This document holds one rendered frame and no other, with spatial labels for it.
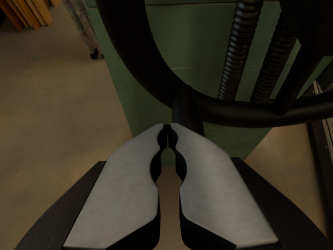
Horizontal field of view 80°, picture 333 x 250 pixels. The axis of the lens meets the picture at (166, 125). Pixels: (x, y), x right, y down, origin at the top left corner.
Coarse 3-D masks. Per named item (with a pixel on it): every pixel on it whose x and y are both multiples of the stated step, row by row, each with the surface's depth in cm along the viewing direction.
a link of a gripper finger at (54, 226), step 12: (96, 168) 9; (84, 180) 8; (96, 180) 8; (72, 192) 8; (84, 192) 8; (60, 204) 7; (72, 204) 7; (48, 216) 7; (60, 216) 7; (72, 216) 7; (36, 228) 6; (48, 228) 6; (60, 228) 6; (24, 240) 6; (36, 240) 6; (48, 240) 6; (60, 240) 6
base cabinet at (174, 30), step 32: (96, 32) 32; (160, 32) 33; (192, 32) 33; (224, 32) 33; (256, 32) 33; (192, 64) 39; (256, 64) 39; (288, 64) 39; (320, 64) 40; (128, 96) 47; (224, 128) 61; (256, 128) 61
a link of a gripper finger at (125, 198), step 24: (144, 144) 10; (120, 168) 9; (144, 168) 9; (96, 192) 7; (120, 192) 7; (144, 192) 7; (96, 216) 7; (120, 216) 7; (144, 216) 7; (72, 240) 6; (96, 240) 6; (120, 240) 6; (144, 240) 7
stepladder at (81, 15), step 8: (64, 0) 98; (80, 0) 101; (72, 8) 103; (80, 8) 100; (72, 16) 105; (80, 16) 107; (88, 16) 107; (80, 24) 110; (88, 24) 108; (80, 32) 112; (88, 40) 118; (96, 40) 116; (88, 48) 122; (96, 48) 127; (96, 56) 127
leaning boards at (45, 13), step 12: (0, 0) 127; (12, 0) 132; (24, 0) 132; (36, 0) 131; (12, 12) 136; (24, 12) 133; (36, 12) 139; (48, 12) 144; (24, 24) 144; (36, 24) 142; (48, 24) 145
